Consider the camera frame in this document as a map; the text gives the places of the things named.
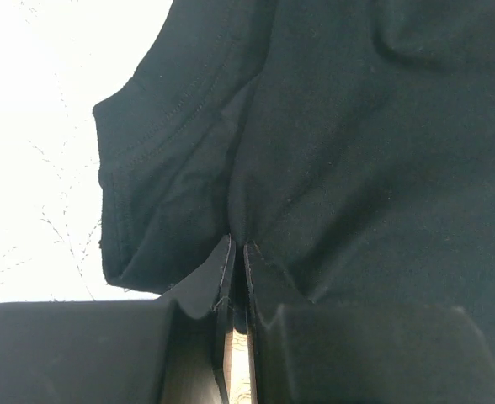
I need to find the floral patterned table mat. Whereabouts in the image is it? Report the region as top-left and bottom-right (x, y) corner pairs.
(0, 0), (257, 404)

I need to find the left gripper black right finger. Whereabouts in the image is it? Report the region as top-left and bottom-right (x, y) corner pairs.
(243, 244), (495, 403)

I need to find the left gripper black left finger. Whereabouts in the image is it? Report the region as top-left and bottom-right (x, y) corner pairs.
(0, 237), (236, 403)

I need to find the black t shirt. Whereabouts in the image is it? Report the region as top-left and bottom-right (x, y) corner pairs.
(93, 1), (495, 355)

